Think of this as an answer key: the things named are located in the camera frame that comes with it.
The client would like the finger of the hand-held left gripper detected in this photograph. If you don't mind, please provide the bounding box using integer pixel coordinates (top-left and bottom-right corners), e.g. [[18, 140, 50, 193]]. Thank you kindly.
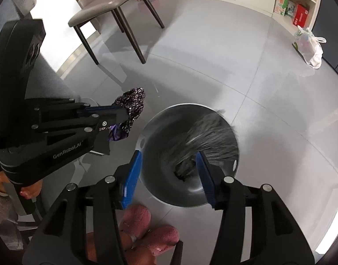
[[32, 113, 130, 155], [33, 98, 126, 122]]

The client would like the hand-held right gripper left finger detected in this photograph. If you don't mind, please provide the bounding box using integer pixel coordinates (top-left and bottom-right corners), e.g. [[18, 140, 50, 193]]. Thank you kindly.
[[21, 150, 143, 265]]

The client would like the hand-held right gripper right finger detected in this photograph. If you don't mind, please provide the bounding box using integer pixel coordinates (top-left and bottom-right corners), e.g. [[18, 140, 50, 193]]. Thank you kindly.
[[195, 151, 316, 265]]

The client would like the purple patterned cloth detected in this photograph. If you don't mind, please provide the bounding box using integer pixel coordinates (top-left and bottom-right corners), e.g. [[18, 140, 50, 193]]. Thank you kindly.
[[108, 87, 146, 142]]

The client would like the round metal trash bin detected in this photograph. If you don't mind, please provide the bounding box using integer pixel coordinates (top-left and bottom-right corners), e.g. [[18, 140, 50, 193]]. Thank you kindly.
[[140, 103, 240, 207]]

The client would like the person's left hand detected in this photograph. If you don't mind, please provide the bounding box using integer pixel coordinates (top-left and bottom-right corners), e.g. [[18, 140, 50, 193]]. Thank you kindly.
[[0, 171, 42, 200]]

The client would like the black crumpled wrapper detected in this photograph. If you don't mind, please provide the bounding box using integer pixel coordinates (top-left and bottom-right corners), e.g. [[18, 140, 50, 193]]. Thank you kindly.
[[173, 161, 198, 183]]

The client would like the person's left pink slipper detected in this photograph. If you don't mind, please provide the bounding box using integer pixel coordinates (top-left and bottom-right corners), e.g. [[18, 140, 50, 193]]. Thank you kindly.
[[119, 205, 152, 244]]

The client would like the person's pink slipper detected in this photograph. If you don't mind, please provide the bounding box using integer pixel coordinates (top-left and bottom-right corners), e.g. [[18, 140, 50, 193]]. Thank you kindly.
[[119, 205, 152, 244], [141, 225, 180, 258]]

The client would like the person's left leg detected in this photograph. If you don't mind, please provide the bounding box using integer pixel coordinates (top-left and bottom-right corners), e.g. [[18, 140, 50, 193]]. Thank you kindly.
[[86, 231, 134, 265]]

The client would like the person's leg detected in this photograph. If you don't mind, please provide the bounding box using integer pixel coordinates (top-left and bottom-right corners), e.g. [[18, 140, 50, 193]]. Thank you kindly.
[[86, 231, 134, 265], [125, 246, 175, 265]]

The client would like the person's right pink slipper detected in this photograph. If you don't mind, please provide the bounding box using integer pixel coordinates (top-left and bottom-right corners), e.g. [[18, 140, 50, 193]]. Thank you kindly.
[[141, 225, 180, 258]]

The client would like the person's right leg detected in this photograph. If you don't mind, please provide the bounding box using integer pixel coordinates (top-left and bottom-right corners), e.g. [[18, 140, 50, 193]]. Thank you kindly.
[[125, 246, 175, 265]]

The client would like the black metal rod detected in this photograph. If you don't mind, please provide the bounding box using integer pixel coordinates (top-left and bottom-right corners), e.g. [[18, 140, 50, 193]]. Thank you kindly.
[[169, 240, 184, 265]]

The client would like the beige chair with dark legs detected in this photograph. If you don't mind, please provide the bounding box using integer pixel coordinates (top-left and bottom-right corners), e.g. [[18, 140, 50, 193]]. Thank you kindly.
[[68, 0, 165, 65]]

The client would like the white plastic bag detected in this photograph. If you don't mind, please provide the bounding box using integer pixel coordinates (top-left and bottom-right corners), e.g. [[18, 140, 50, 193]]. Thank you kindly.
[[292, 25, 327, 69]]

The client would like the red box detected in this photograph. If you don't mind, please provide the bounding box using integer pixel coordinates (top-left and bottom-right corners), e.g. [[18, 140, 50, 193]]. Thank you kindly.
[[292, 4, 310, 28]]

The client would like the dark grey cabinet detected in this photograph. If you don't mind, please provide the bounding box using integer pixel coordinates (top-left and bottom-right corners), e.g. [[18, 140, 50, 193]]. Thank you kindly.
[[312, 0, 338, 74]]

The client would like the tall green and white box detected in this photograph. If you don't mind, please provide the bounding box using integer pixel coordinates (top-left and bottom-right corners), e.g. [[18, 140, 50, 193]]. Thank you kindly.
[[274, 0, 289, 16]]

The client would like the white shelf unit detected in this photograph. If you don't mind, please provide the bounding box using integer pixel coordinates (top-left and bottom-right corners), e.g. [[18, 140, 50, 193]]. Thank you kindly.
[[272, 0, 323, 31]]

